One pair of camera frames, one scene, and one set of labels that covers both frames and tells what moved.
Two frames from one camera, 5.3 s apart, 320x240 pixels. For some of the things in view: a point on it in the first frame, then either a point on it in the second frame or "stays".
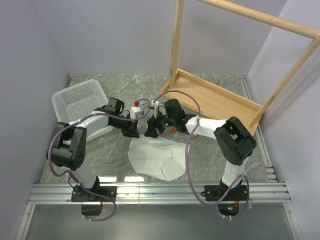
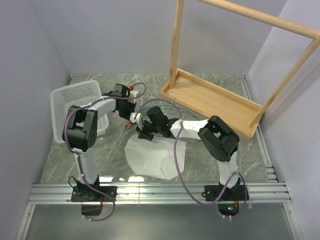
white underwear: x=158 y=157 stays
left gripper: x=131 y=131 → x=133 y=107
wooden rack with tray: x=202 y=99 stays
